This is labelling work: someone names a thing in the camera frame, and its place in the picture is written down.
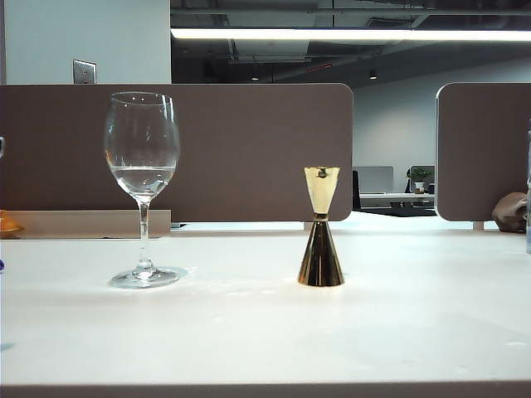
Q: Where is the gold double-cone jigger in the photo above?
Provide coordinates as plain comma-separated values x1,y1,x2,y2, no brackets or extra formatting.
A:
296,166,346,288

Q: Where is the clear stemmed wine glass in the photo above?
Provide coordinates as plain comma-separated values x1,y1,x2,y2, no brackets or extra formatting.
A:
103,90,182,290

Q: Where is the wide brown desk partition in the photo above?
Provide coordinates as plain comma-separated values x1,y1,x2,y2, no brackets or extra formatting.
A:
0,82,354,223

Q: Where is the pale grey background divider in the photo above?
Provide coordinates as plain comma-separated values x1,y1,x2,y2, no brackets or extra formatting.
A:
353,166,394,195

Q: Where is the white background desk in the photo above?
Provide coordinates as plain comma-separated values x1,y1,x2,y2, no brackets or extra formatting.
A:
358,192,436,209

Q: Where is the small potted green plant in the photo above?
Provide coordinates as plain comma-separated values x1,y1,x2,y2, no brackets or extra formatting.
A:
406,166,432,195

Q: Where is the long white ceiling light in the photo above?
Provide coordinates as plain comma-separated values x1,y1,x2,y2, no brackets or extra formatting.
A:
170,27,531,42

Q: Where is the narrow brown desk partition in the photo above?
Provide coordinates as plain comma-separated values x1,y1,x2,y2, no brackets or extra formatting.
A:
435,81,531,222

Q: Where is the brown lumpy object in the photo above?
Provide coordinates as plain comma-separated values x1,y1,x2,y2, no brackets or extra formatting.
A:
491,192,530,233

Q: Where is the orange round object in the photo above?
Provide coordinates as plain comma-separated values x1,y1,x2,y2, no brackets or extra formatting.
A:
0,210,25,239

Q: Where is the grey window frame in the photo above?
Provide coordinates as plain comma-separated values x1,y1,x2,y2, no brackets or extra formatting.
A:
0,209,173,240

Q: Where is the grey metal wall plate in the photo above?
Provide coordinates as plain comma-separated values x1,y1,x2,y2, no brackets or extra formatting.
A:
72,59,98,85

